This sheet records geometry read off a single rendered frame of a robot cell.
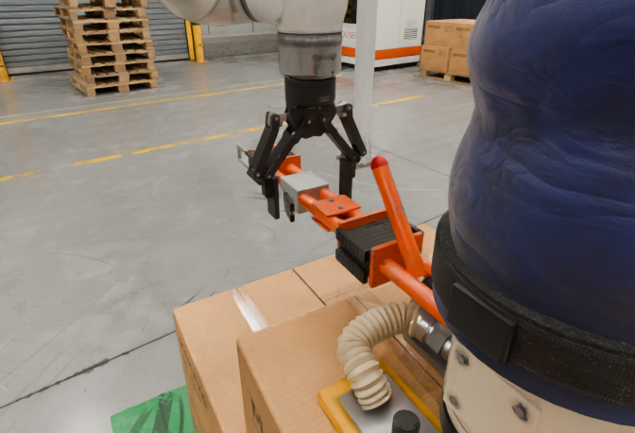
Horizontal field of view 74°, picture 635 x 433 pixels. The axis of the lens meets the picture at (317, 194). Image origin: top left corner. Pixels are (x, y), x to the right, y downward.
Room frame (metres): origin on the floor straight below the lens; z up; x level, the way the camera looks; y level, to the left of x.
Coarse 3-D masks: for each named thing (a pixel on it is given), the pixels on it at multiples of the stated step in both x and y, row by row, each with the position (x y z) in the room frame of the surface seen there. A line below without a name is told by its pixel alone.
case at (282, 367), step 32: (384, 288) 0.56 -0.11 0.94; (288, 320) 0.49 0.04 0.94; (320, 320) 0.49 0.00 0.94; (256, 352) 0.43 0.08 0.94; (288, 352) 0.43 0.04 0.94; (320, 352) 0.43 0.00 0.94; (384, 352) 0.43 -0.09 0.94; (416, 352) 0.43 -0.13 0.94; (256, 384) 0.38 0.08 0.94; (288, 384) 0.37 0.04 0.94; (320, 384) 0.37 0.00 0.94; (416, 384) 0.37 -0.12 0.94; (256, 416) 0.39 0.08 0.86; (288, 416) 0.33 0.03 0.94; (320, 416) 0.33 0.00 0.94
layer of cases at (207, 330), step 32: (256, 288) 1.06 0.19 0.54; (288, 288) 1.06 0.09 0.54; (320, 288) 1.06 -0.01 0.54; (352, 288) 1.06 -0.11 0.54; (192, 320) 0.92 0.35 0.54; (224, 320) 0.92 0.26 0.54; (256, 320) 0.92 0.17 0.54; (192, 352) 0.81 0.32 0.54; (224, 352) 0.81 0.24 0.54; (192, 384) 0.86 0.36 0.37; (224, 384) 0.71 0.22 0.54; (224, 416) 0.62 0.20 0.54
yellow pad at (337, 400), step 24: (384, 360) 0.39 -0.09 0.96; (336, 384) 0.36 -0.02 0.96; (336, 408) 0.32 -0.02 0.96; (360, 408) 0.32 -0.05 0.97; (384, 408) 0.32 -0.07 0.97; (408, 408) 0.32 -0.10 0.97; (360, 432) 0.30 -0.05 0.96; (384, 432) 0.29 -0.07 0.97; (408, 432) 0.28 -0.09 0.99; (432, 432) 0.29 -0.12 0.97
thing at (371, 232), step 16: (384, 208) 0.54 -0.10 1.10; (352, 224) 0.51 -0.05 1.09; (368, 224) 0.52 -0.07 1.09; (384, 224) 0.52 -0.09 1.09; (352, 240) 0.46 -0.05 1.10; (368, 240) 0.48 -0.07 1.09; (384, 240) 0.48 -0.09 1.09; (416, 240) 0.47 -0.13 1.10; (336, 256) 0.49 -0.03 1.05; (352, 256) 0.47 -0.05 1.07; (368, 256) 0.44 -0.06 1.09; (384, 256) 0.44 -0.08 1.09; (400, 256) 0.46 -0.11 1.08; (352, 272) 0.46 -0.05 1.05; (368, 272) 0.44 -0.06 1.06
